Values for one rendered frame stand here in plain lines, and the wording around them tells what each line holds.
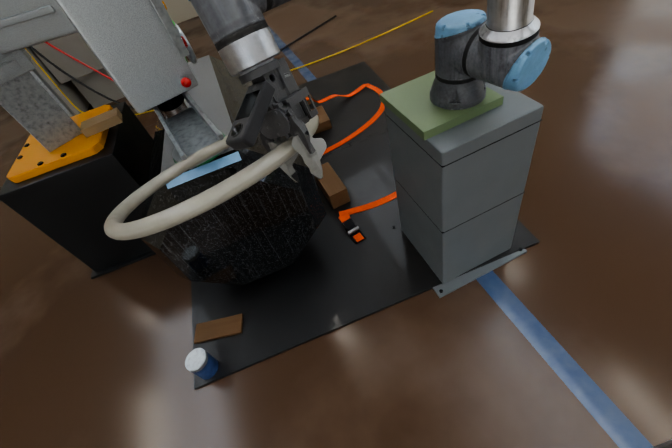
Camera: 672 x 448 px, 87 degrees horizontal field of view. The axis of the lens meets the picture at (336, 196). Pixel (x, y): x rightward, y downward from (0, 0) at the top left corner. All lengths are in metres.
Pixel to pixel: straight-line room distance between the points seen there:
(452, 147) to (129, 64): 1.02
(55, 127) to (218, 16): 1.87
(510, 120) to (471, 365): 1.00
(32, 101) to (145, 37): 1.16
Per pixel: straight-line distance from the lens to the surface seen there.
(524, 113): 1.36
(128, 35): 1.28
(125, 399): 2.19
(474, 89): 1.31
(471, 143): 1.25
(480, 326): 1.79
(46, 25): 2.07
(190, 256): 1.78
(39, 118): 2.37
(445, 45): 1.23
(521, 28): 1.11
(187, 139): 1.18
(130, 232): 0.67
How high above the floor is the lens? 1.63
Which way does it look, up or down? 45 degrees down
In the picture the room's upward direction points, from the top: 18 degrees counter-clockwise
